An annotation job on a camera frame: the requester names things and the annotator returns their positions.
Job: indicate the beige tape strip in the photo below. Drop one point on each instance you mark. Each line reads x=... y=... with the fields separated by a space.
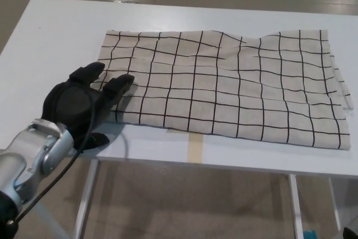
x=195 y=149

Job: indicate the white table leg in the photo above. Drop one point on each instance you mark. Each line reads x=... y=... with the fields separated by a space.
x=88 y=199
x=296 y=208
x=335 y=205

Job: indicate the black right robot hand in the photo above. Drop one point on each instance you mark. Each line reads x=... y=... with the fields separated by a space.
x=352 y=234

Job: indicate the small blue object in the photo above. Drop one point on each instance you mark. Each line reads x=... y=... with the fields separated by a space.
x=310 y=234

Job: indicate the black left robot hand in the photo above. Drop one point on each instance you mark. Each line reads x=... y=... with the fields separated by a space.
x=72 y=102

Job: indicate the grey metal stand frame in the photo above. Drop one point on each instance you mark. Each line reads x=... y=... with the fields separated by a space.
x=54 y=222

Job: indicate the white towel with black grid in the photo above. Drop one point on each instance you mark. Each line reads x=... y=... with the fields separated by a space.
x=223 y=88

